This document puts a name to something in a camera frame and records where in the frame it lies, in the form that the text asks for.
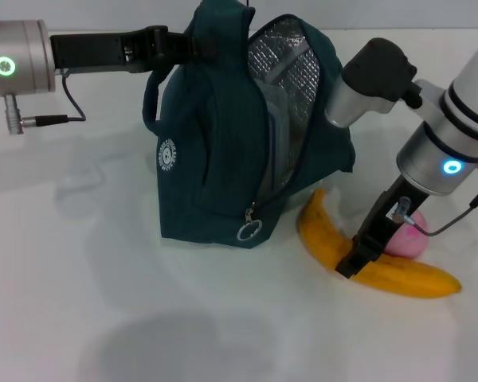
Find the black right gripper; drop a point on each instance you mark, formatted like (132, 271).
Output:
(390, 215)

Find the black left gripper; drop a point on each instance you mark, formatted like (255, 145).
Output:
(91, 51)

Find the yellow banana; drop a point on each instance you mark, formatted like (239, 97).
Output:
(322, 238)

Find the pink peach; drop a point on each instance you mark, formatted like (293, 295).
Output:
(410, 240)

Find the dark teal insulated lunch bag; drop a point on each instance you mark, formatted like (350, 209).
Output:
(207, 139)

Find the clear food container blue lid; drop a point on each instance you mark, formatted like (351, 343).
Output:
(278, 139)

